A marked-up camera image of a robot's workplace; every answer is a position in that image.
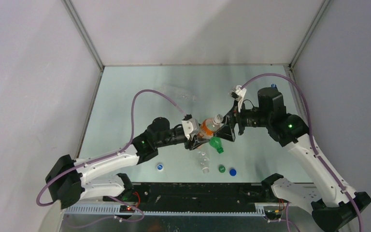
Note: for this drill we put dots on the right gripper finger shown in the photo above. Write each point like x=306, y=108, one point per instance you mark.
x=230, y=117
x=226, y=132

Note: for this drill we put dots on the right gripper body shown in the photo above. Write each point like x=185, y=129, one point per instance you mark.
x=246, y=118

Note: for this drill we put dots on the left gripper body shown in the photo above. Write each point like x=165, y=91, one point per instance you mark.
x=189, y=144

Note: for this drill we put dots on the orange label bottle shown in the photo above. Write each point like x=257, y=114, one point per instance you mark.
x=208, y=128

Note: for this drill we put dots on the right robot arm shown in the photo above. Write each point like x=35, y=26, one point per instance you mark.
x=333, y=203

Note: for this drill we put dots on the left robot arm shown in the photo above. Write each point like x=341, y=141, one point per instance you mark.
x=71, y=180

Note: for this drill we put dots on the green plastic bottle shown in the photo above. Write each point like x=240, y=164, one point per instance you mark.
x=216, y=144

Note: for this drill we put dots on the green bottle cap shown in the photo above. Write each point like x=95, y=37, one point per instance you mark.
x=221, y=168

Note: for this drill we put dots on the blue bottle cap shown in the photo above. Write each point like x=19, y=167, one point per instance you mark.
x=232, y=172

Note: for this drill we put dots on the far clear bottle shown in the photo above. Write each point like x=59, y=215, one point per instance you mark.
x=181, y=94

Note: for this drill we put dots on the right circuit board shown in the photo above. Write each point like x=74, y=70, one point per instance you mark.
x=273, y=215

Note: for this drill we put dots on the circuit board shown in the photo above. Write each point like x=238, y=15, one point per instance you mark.
x=273, y=215
x=126, y=209

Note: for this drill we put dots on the left circuit board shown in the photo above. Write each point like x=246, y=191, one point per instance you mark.
x=126, y=209

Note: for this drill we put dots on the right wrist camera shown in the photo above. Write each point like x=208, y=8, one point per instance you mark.
x=238, y=94

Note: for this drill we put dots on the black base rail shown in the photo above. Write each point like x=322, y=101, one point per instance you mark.
x=200, y=197

